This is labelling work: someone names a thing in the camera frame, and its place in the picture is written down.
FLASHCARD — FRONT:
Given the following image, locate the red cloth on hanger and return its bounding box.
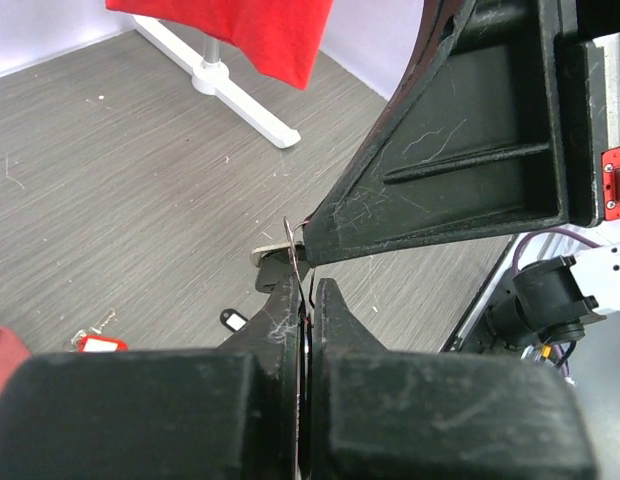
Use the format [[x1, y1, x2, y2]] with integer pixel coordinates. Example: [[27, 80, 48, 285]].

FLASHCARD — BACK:
[[105, 0, 333, 90]]

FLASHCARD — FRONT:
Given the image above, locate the key with black windowed tag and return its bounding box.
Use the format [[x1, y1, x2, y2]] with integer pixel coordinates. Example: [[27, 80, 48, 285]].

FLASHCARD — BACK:
[[220, 308, 248, 333]]

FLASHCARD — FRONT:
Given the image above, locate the key with solid black tag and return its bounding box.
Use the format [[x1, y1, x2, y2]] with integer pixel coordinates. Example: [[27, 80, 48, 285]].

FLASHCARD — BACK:
[[250, 242, 310, 294]]

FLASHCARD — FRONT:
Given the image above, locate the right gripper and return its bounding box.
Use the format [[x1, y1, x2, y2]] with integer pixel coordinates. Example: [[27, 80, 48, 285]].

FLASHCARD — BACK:
[[574, 1, 620, 228]]

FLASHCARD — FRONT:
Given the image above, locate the large metal keyring with clips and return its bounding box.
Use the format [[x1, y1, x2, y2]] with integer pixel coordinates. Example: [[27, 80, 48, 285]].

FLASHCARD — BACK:
[[283, 217, 314, 479]]

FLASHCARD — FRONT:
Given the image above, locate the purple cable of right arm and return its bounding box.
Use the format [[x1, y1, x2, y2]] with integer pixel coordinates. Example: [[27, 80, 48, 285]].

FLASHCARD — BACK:
[[507, 227, 604, 381]]

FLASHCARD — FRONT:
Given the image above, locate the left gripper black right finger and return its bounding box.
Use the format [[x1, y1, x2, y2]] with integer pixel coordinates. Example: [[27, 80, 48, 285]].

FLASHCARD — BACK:
[[309, 278, 598, 479]]

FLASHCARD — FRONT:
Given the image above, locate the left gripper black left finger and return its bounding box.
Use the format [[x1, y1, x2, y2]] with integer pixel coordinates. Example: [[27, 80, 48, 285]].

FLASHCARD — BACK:
[[0, 276, 301, 479]]

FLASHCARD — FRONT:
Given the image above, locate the key with red tag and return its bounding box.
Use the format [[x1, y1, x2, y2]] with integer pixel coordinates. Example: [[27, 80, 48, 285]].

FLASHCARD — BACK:
[[66, 308, 129, 353]]

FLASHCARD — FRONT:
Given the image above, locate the crumpled dusty red shirt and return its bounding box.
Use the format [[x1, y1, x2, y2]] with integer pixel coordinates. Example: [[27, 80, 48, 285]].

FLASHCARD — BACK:
[[0, 326, 31, 394]]

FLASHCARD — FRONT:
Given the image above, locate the white clothes rack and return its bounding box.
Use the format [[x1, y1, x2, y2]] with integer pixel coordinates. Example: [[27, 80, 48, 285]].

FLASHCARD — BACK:
[[131, 15, 301, 150]]

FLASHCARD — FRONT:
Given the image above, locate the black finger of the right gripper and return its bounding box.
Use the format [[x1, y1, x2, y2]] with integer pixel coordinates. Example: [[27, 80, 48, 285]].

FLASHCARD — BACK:
[[303, 1, 606, 266]]

